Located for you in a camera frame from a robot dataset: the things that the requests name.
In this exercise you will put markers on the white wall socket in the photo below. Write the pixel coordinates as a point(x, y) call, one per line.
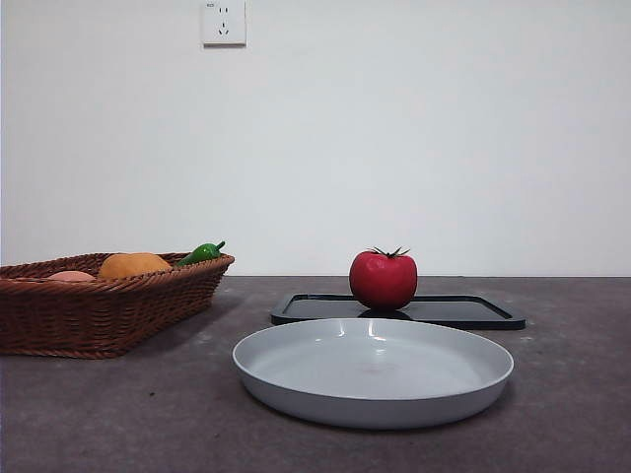
point(224, 24)

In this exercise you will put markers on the red tomato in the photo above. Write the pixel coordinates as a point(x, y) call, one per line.
point(383, 280)

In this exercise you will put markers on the black flat tray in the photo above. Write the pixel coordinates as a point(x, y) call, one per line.
point(458, 311)

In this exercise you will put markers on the brown wicker basket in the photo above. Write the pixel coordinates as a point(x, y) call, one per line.
point(98, 315)

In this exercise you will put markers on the green chili pepper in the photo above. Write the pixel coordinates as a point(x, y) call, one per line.
point(199, 253)

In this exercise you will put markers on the pale pink vegetable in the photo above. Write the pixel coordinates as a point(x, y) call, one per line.
point(71, 276)

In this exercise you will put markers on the grey round plate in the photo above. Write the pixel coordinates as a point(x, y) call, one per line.
point(374, 364)

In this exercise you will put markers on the orange round fruit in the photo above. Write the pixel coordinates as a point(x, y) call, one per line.
point(133, 265)

